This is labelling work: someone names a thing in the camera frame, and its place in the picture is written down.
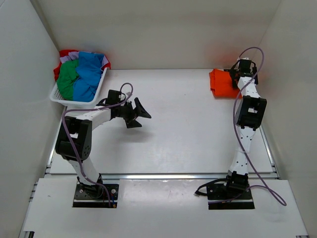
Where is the lavender t shirt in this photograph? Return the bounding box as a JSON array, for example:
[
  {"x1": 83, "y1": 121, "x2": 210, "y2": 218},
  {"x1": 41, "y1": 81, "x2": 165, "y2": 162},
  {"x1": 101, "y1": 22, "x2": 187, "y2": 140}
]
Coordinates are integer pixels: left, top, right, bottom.
[{"x1": 60, "y1": 51, "x2": 79, "y2": 63}]

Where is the white plastic laundry basket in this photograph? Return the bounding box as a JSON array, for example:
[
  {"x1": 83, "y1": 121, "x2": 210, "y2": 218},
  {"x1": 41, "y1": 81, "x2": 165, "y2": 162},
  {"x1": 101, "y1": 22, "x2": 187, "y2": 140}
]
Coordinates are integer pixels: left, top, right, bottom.
[{"x1": 50, "y1": 67, "x2": 109, "y2": 109}]

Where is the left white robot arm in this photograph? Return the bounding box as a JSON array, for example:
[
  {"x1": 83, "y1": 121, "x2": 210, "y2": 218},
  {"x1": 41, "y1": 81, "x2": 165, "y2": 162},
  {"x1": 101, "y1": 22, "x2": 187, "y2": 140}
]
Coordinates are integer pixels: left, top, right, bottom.
[{"x1": 55, "y1": 90, "x2": 152, "y2": 197}]

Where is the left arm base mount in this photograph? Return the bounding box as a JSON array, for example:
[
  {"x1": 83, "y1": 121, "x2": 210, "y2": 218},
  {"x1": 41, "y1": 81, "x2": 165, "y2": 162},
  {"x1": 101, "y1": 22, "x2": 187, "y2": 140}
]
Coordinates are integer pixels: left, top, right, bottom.
[{"x1": 72, "y1": 183, "x2": 119, "y2": 209}]

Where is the green t shirt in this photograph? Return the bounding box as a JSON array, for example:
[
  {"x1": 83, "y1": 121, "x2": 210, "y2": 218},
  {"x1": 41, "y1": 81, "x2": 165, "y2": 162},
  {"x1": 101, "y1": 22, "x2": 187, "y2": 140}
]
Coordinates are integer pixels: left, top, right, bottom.
[{"x1": 56, "y1": 59, "x2": 79, "y2": 101}]

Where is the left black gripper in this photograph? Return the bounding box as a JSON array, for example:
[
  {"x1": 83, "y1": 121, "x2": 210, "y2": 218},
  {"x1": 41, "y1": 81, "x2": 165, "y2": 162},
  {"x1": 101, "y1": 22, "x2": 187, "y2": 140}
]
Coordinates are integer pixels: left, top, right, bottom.
[{"x1": 117, "y1": 97, "x2": 151, "y2": 128}]

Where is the red t shirt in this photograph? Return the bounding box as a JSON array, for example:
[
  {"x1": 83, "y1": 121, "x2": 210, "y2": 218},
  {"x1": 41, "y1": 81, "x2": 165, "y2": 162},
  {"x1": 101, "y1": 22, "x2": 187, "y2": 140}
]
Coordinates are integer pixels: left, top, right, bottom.
[{"x1": 53, "y1": 50, "x2": 76, "y2": 81}]

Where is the orange t shirt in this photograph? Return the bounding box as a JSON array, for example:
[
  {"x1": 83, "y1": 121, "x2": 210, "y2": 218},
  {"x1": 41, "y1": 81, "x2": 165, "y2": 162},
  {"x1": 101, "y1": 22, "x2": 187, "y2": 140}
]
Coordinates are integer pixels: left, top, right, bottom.
[{"x1": 209, "y1": 69, "x2": 239, "y2": 99}]

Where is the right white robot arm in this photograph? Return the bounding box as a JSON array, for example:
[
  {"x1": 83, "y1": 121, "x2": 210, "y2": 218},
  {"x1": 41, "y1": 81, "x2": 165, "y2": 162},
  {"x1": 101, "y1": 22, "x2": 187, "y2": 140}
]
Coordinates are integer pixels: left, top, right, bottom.
[{"x1": 222, "y1": 58, "x2": 267, "y2": 199}]

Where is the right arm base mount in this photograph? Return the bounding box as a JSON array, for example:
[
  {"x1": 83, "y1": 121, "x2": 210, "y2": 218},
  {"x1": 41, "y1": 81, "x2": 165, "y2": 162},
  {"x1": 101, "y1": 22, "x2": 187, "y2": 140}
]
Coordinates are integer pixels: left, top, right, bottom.
[{"x1": 194, "y1": 178, "x2": 255, "y2": 210}]

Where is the blue t shirt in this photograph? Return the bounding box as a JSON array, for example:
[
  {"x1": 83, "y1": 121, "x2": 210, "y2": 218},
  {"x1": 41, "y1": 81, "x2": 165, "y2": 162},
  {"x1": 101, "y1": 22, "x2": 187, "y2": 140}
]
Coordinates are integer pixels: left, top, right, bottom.
[{"x1": 73, "y1": 52, "x2": 109, "y2": 102}]

